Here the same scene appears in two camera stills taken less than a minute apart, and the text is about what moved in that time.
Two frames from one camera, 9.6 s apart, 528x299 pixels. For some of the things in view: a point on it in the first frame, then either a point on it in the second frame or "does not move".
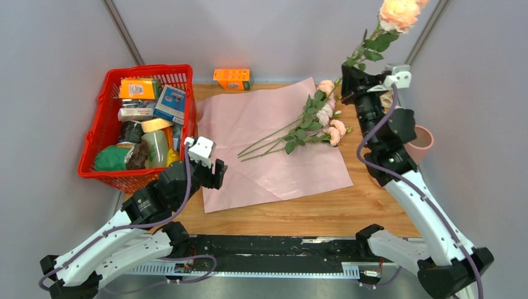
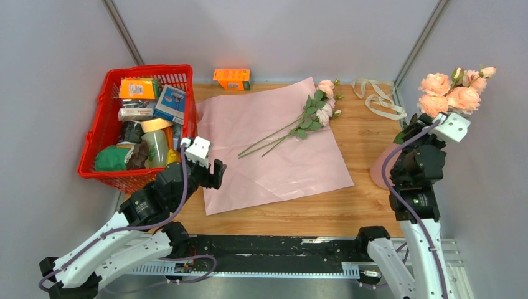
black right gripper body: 367,102 → 421,122
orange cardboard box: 233,79 does not move
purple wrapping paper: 245,129 does not move
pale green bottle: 158,148 does not move
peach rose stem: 337,131 → 433,101
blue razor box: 171,104 does not move
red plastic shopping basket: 104,125 does not move
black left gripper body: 205,177 does not move
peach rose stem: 397,17 → 463,96
